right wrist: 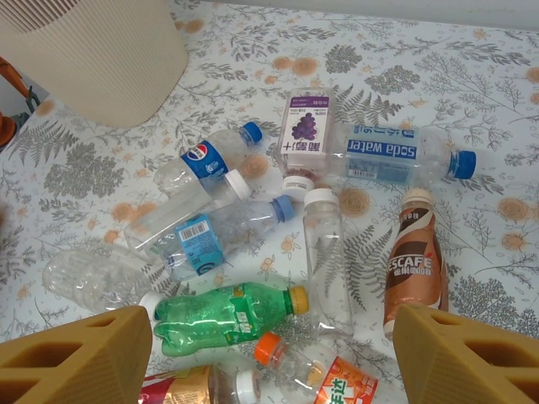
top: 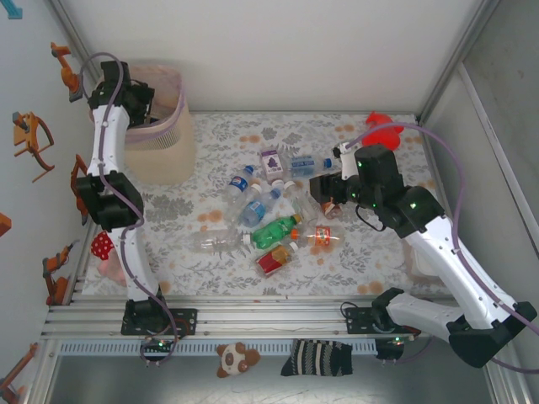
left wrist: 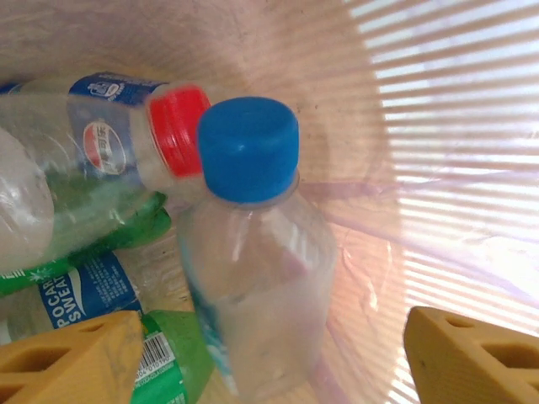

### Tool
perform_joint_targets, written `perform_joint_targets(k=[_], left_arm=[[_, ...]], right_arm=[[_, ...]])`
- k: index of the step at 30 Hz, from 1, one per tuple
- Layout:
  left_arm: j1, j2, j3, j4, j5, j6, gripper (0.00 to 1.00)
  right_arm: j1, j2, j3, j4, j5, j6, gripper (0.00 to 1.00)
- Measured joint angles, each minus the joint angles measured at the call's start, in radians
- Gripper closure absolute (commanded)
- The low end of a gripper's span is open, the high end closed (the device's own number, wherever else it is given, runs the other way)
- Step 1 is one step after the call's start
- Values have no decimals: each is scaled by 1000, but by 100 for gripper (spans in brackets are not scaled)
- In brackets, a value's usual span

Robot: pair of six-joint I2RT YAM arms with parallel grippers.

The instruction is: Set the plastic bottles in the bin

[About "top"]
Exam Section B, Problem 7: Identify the large clear bottle white cap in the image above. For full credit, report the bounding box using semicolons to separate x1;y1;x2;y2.
193;230;253;253

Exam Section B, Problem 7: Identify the green bottle yellow cap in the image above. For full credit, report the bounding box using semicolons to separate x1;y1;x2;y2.
251;213;304;249

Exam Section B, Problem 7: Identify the orange claw machine wall sticker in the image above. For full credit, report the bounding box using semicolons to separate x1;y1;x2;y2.
11;111;56;183

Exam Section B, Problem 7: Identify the brown white panda plush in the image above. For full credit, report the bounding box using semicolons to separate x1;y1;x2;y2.
215;341;262;380

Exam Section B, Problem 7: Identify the beige mesh bin pink bag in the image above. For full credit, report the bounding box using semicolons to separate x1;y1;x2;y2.
121;62;197;185

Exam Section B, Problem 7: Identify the purple grape juice carton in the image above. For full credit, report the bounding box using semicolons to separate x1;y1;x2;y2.
259;147;286;189

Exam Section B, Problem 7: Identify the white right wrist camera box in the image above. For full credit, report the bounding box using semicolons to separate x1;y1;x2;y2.
332;141;359;180

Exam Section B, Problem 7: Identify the controller board with leds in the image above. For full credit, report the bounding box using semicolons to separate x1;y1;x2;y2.
373;334;422;363
140;335;180;367

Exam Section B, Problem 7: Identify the red white dotted plush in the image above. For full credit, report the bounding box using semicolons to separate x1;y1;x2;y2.
91;231;115;260

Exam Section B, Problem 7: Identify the pink plush toy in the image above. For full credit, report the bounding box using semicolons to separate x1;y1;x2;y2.
96;252;127;285

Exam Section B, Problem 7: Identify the clear bottle green label white cap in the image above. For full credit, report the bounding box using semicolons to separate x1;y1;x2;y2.
282;180;320;226

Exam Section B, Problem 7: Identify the aluminium frame rail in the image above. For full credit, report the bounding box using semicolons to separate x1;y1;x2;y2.
40;294;506;340

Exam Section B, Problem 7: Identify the red yellow label bottle white cap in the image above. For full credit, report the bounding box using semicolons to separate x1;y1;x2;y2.
254;242;300;279

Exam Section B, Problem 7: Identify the beige plastic tray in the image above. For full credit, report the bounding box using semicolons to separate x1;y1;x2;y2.
402;242;447;284

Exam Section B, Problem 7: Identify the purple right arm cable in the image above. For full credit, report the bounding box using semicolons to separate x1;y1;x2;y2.
347;122;539;375

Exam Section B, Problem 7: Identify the floral table cloth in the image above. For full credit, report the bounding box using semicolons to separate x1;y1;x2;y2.
82;111;460;298

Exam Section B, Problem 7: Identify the red plush toy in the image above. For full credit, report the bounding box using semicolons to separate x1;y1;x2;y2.
364;110;404;151

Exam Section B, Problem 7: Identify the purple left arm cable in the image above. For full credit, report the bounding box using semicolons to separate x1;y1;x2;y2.
78;52;178;338

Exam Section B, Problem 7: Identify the black white striped sock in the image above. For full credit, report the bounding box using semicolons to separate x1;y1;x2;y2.
280;338;355;378

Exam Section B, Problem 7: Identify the clear Pepsi bottle blue cap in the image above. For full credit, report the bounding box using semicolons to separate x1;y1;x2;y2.
227;164;257;203

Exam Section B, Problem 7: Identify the blue wall sticker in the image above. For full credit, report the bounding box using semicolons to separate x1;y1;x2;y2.
0;0;24;20

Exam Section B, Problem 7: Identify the clear bottle pale blue label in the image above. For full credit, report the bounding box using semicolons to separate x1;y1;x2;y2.
282;153;334;178

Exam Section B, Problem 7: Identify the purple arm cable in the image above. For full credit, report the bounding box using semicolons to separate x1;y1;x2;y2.
347;122;539;375
78;52;178;338

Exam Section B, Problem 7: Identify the aluminium frame post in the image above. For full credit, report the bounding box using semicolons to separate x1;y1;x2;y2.
45;0;104;81
414;0;502;125

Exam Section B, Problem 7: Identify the white slotted cable duct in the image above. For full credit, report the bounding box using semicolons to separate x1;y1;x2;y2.
56;339;380;357

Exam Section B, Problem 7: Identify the clear bottle orange label orange cap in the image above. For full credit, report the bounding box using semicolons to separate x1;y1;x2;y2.
290;225;347;249

